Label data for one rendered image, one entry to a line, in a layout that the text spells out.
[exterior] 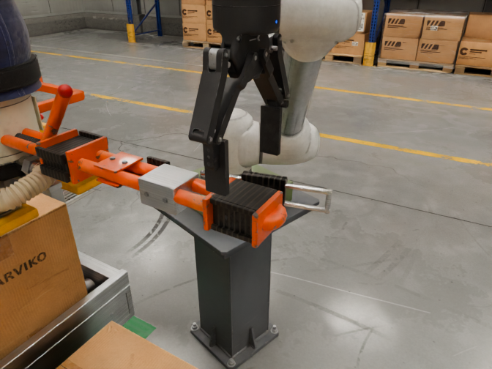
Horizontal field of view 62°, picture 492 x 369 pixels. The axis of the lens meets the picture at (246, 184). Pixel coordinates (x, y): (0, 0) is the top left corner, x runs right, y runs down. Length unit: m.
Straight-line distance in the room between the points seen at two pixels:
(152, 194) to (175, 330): 1.56
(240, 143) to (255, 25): 1.00
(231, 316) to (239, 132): 0.79
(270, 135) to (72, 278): 0.99
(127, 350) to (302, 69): 0.96
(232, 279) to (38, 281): 0.71
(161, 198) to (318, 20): 0.55
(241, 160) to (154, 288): 1.14
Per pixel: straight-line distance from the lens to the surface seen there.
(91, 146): 0.75
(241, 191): 0.56
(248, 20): 0.45
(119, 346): 1.39
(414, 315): 2.34
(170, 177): 0.62
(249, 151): 1.44
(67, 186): 0.94
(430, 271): 2.64
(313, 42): 1.00
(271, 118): 0.57
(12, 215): 0.86
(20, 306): 1.36
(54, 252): 1.35
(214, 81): 0.43
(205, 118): 0.43
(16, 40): 0.88
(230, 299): 1.72
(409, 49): 7.71
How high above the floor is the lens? 1.56
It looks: 28 degrees down
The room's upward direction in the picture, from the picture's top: straight up
